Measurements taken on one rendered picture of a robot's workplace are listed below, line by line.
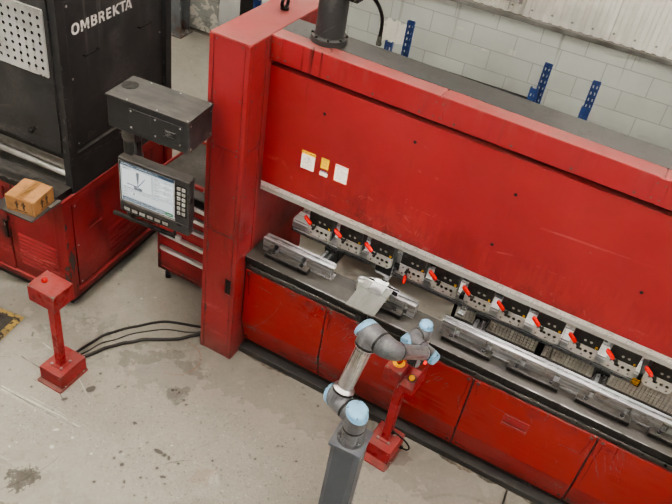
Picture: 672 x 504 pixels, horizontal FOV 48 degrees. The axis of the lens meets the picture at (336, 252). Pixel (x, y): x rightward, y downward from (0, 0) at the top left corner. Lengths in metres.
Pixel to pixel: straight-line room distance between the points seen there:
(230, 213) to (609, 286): 2.12
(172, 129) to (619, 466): 3.00
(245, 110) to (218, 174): 0.50
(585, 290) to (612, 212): 0.47
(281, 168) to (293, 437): 1.70
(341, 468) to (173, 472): 1.14
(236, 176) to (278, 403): 1.59
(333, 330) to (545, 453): 1.43
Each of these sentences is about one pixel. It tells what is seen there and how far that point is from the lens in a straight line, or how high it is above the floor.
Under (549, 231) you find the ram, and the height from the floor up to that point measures 1.81.
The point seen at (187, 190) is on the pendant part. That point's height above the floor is 1.55.
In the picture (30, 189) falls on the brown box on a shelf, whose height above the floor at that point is 1.11.
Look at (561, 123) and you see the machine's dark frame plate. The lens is 3.72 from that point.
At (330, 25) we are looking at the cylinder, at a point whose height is 2.41.
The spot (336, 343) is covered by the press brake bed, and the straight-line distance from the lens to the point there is 4.72.
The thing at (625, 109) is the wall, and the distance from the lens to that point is 8.08.
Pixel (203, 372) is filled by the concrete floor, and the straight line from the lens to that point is 5.17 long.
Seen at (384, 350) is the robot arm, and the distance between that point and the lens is 3.57.
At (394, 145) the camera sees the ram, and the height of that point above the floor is 1.94.
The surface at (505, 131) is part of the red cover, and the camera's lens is 3.63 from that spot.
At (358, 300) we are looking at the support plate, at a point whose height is 1.00.
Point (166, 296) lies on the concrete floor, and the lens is 5.69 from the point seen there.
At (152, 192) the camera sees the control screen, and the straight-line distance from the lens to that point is 4.22.
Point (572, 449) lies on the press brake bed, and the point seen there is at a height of 0.60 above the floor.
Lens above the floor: 3.92
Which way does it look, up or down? 39 degrees down
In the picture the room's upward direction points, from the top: 10 degrees clockwise
